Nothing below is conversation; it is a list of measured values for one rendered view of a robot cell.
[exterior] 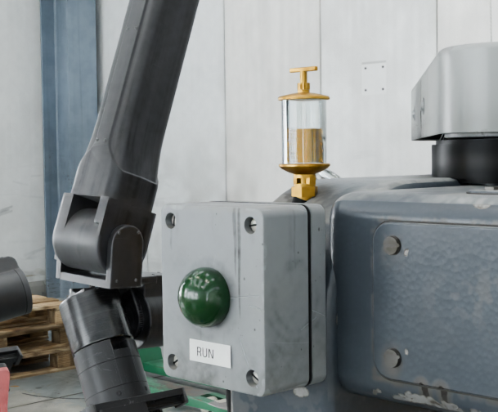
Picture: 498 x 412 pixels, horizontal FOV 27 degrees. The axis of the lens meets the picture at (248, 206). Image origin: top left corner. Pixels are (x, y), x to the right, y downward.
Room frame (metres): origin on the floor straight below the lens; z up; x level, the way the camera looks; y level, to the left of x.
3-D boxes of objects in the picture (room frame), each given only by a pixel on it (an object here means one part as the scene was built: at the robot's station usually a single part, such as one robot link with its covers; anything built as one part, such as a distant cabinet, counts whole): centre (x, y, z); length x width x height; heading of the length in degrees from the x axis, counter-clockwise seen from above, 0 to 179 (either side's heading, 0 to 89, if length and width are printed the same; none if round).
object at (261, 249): (0.52, 0.00, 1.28); 0.08 x 0.05 x 0.09; 45
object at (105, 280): (0.95, 0.11, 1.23); 0.11 x 0.09 x 0.12; 136
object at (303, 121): (0.57, -0.03, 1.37); 0.03 x 0.02 x 0.03; 45
